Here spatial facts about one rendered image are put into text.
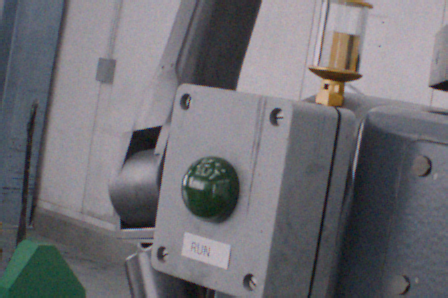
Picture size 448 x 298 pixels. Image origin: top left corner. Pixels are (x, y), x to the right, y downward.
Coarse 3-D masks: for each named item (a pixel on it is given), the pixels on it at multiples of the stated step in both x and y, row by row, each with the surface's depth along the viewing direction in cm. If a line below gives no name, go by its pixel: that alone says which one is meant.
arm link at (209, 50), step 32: (192, 0) 89; (224, 0) 89; (256, 0) 91; (192, 32) 88; (224, 32) 89; (160, 64) 89; (192, 64) 86; (224, 64) 88; (160, 96) 87; (160, 128) 86; (128, 160) 87; (160, 160) 83; (128, 192) 85
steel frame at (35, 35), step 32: (32, 0) 878; (0, 32) 906; (32, 32) 882; (0, 64) 911; (32, 64) 887; (0, 96) 916; (32, 96) 893; (0, 128) 919; (0, 160) 916; (32, 160) 903; (0, 192) 913; (32, 192) 907; (32, 224) 911
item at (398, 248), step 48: (384, 144) 54; (432, 144) 52; (384, 192) 54; (432, 192) 52; (336, 240) 55; (384, 240) 54; (432, 240) 51; (336, 288) 55; (384, 288) 53; (432, 288) 51
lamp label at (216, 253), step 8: (184, 240) 54; (192, 240) 54; (200, 240) 54; (208, 240) 53; (184, 248) 54; (192, 248) 54; (200, 248) 54; (208, 248) 53; (216, 248) 53; (224, 248) 53; (192, 256) 54; (200, 256) 54; (208, 256) 53; (216, 256) 53; (224, 256) 53; (216, 264) 53; (224, 264) 53
